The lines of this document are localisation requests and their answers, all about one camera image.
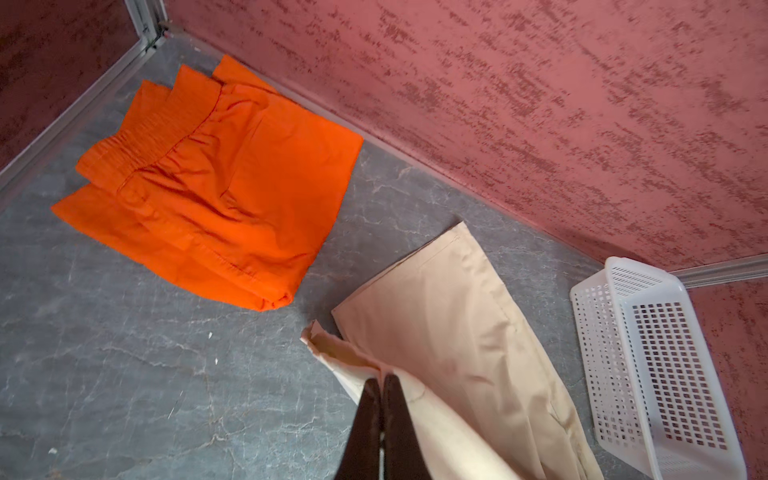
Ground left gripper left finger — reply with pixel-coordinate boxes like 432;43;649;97
334;378;382;480

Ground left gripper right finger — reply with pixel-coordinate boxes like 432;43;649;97
382;374;431;480

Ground beige shorts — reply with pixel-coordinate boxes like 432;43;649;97
302;224;602;479

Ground white plastic laundry basket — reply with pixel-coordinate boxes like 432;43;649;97
570;257;747;479

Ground orange shorts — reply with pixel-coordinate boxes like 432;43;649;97
53;56;363;311

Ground right corner aluminium post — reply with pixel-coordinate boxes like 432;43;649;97
672;253;768;289

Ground corner aluminium post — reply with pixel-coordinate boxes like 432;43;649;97
124;0;168;48
672;253;768;289

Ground left corner aluminium post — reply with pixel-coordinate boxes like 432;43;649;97
124;0;168;48

